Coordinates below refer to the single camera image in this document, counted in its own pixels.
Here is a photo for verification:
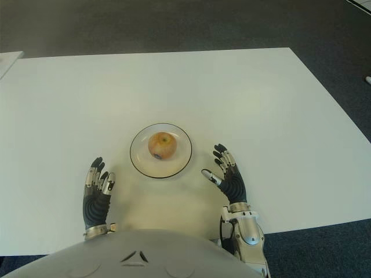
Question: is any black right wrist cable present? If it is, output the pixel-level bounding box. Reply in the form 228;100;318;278
219;215;232;250

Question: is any yellow-red apple with sticker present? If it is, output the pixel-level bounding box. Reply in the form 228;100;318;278
148;131;178;160

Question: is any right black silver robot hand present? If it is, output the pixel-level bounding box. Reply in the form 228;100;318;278
201;143;249;205

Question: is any grey robot torso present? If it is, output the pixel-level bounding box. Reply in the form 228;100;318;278
0;228;267;278

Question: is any white plate with black rim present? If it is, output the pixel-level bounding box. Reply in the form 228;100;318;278
129;123;193;178

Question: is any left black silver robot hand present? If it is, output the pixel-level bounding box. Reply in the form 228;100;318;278
82;156;117;232

